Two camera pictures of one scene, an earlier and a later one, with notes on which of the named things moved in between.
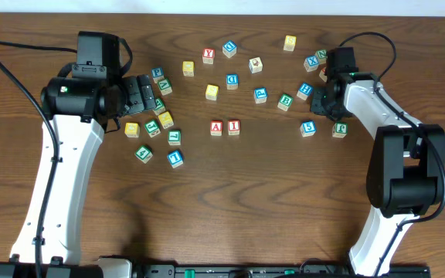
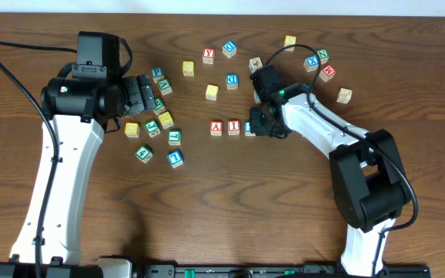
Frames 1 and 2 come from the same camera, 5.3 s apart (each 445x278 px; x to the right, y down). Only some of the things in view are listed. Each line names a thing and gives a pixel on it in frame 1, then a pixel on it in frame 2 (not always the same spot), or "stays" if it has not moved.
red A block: [216, 128] stays
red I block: [234, 127] stays
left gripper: [135, 102] stays
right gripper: [316, 106] to [256, 126]
